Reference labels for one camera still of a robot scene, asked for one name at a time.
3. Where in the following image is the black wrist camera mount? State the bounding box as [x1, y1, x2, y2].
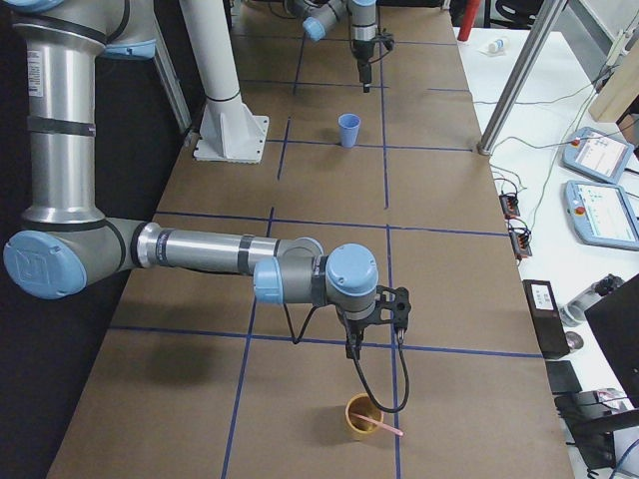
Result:
[366, 285, 411, 345]

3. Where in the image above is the black monitor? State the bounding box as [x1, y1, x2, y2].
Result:
[585, 281, 638, 408]

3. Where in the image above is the black connector block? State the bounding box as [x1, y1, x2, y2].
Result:
[499, 193, 520, 220]
[508, 226, 532, 260]

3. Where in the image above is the black box with label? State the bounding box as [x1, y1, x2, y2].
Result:
[522, 279, 570, 359]

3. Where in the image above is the lower teach pendant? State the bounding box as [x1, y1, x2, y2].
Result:
[563, 181, 638, 251]

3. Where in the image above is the black camera cable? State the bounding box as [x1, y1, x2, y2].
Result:
[348, 326, 411, 413]

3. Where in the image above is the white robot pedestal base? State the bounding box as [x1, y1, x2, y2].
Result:
[180, 0, 270, 164]

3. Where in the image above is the light blue ribbed cup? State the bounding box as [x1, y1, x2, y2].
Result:
[337, 113, 361, 148]

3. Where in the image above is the wooden board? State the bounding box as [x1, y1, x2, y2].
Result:
[589, 41, 638, 123]

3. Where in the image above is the yellow cup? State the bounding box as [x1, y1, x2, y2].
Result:
[344, 393, 384, 441]

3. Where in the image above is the aluminium frame post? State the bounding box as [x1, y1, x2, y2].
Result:
[477, 0, 568, 156]

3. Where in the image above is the clear plastic bottle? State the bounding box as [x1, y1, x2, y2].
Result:
[559, 273, 625, 327]

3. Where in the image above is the white plastic bottle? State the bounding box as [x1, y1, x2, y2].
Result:
[479, 37, 509, 57]

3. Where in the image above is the upper teach pendant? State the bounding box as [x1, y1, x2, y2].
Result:
[561, 127, 634, 185]

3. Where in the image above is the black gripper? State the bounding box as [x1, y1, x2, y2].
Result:
[342, 317, 370, 360]
[352, 40, 374, 93]

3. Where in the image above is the teach pendant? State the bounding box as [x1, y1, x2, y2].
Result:
[561, 127, 634, 185]
[563, 181, 638, 251]

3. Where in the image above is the red cylinder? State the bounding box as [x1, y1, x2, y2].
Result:
[457, 0, 481, 42]

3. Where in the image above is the pink chopstick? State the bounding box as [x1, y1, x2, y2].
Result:
[348, 413, 404, 437]

